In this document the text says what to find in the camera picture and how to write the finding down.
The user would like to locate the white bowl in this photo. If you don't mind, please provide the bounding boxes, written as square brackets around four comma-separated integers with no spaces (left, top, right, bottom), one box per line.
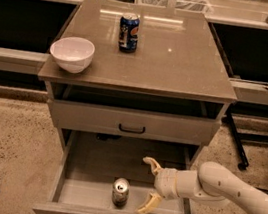
[50,37,95,73]

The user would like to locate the black table leg frame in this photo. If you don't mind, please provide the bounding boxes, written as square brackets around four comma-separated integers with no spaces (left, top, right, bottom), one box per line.
[224,109,268,171]

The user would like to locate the open grey middle drawer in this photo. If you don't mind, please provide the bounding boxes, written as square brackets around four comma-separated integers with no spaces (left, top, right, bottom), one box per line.
[33,131,194,214]

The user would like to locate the silver 7up can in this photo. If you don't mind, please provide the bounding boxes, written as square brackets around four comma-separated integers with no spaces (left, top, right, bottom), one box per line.
[111,178,130,207]

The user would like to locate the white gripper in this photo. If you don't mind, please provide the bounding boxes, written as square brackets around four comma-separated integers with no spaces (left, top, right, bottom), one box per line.
[137,157,178,214]

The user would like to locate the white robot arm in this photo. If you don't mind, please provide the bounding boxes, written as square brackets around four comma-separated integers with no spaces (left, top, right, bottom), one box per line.
[137,157,268,214]

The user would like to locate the blue Pepsi can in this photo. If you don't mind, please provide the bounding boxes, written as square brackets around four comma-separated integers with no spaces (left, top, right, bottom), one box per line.
[118,12,140,53]

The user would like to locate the white wire basket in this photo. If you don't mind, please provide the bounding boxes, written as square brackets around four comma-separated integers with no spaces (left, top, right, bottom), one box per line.
[135,0,213,14]

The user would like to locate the grey drawer cabinet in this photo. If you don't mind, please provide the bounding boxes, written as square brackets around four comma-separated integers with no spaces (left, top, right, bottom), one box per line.
[16,0,251,214]

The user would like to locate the closed grey top drawer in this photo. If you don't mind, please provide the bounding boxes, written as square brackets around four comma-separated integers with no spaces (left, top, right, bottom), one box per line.
[47,99,220,146]

